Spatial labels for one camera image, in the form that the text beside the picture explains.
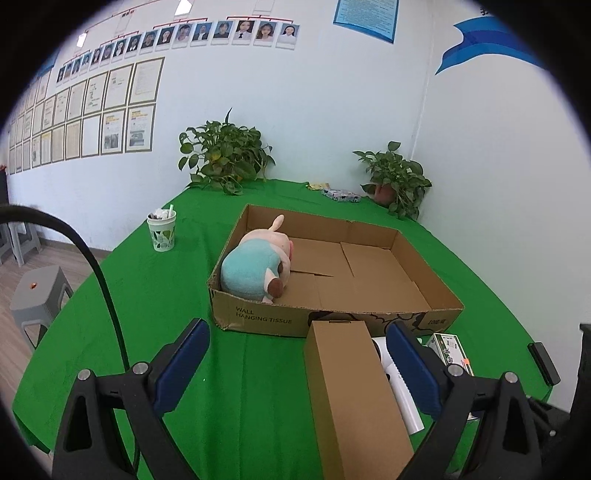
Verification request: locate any green patterned paper cup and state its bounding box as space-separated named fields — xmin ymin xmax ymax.
xmin=146 ymin=204 xmax=176 ymax=252

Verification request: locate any right potted green plant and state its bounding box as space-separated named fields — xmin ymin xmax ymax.
xmin=353 ymin=141 xmax=432 ymax=220

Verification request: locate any grey plastic stool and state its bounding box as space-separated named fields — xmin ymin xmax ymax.
xmin=10 ymin=265 xmax=73 ymax=351

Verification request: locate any blue notice poster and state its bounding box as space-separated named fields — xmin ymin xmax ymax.
xmin=332 ymin=0 xmax=400 ymax=44

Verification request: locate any potted green plant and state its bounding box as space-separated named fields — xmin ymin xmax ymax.
xmin=177 ymin=109 xmax=276 ymax=196
xmin=353 ymin=141 xmax=432 ymax=220

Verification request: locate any yellow snack packet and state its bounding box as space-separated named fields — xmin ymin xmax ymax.
xmin=307 ymin=182 xmax=331 ymax=191

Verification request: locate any large open cardboard box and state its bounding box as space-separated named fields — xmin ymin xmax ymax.
xmin=207 ymin=204 xmax=464 ymax=337

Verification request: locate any white hair dryer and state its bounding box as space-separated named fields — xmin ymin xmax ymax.
xmin=372 ymin=337 xmax=425 ymax=435

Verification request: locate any pink teal plush pig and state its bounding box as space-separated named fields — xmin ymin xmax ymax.
xmin=221 ymin=214 xmax=294 ymax=304

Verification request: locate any blue wall decal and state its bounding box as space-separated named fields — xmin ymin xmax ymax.
xmin=436 ymin=16 xmax=545 ymax=75

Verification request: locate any black cable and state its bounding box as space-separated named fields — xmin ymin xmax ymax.
xmin=0 ymin=204 xmax=131 ymax=372

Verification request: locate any long brown cardboard box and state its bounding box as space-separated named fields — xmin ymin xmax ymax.
xmin=304 ymin=321 xmax=414 ymax=479

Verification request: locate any black clip on table edge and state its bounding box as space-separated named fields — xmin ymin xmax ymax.
xmin=528 ymin=342 xmax=561 ymax=387

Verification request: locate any left potted green plant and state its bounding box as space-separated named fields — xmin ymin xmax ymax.
xmin=177 ymin=109 xmax=276 ymax=196

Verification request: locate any green white medicine box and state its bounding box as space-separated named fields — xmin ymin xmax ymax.
xmin=427 ymin=333 xmax=474 ymax=375

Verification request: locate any patterned tissue pack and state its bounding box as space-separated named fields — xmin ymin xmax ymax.
xmin=322 ymin=188 xmax=361 ymax=203

